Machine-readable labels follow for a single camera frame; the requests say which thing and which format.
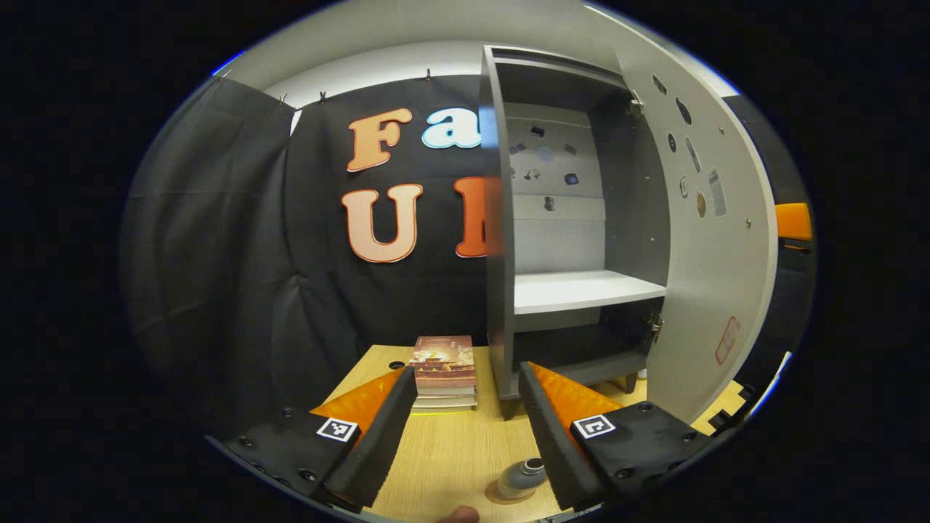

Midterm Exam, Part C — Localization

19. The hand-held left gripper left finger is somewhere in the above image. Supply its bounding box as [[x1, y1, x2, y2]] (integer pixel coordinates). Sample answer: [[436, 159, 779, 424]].
[[222, 365, 419, 509]]

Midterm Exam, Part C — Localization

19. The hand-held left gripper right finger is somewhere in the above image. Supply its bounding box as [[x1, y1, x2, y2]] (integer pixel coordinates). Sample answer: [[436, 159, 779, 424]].
[[518, 361, 716, 511]]

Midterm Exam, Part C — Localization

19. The silver bottle with colourful label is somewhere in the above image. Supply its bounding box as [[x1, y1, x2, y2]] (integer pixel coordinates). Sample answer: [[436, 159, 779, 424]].
[[497, 457, 547, 500]]

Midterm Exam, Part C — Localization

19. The round brown coaster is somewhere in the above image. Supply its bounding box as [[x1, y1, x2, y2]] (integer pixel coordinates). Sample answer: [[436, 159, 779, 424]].
[[485, 479, 540, 506]]

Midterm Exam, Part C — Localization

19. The grey cabinet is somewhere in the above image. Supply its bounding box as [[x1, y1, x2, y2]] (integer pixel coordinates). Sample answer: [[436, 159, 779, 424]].
[[478, 45, 671, 402]]

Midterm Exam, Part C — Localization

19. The black table clamp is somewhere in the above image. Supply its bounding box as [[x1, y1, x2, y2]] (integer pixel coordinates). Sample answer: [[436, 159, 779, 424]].
[[708, 384, 758, 431]]

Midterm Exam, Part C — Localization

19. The black backdrop cloth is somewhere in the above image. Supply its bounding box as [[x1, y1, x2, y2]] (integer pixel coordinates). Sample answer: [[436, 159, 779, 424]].
[[120, 73, 814, 437]]

